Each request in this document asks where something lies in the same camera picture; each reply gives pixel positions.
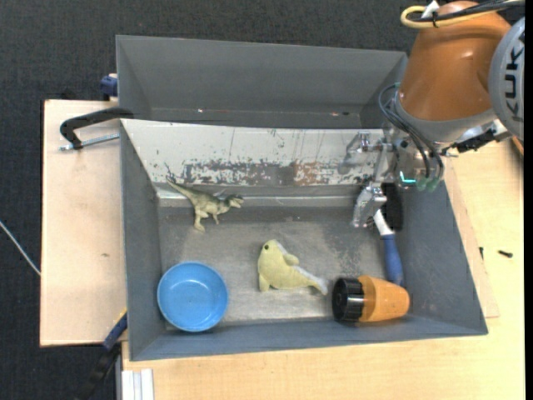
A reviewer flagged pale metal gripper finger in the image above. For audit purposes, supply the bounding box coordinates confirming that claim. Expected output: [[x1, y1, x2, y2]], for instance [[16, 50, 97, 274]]
[[338, 131, 382, 178], [351, 183, 389, 229]]

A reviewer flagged orange bottle with black cap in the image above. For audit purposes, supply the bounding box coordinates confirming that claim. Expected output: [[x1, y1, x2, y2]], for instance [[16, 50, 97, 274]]
[[331, 274, 411, 324]]

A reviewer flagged yellow plush seal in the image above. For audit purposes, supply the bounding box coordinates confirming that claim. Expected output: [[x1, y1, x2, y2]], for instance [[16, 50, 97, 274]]
[[257, 239, 330, 297]]

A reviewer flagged grey metal bin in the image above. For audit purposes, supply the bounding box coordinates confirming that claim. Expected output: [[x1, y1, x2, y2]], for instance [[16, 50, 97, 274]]
[[115, 34, 489, 362]]

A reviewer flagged green toy dinosaur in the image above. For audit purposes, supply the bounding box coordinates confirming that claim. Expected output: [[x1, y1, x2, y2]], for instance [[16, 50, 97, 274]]
[[165, 176, 246, 233]]

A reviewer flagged blue bowl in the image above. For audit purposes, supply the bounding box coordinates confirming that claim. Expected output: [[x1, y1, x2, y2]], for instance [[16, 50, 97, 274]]
[[157, 261, 230, 333]]

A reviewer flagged blue and white handled brush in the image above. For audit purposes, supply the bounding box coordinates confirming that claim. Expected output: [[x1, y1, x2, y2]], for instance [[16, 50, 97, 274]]
[[373, 182, 406, 288]]

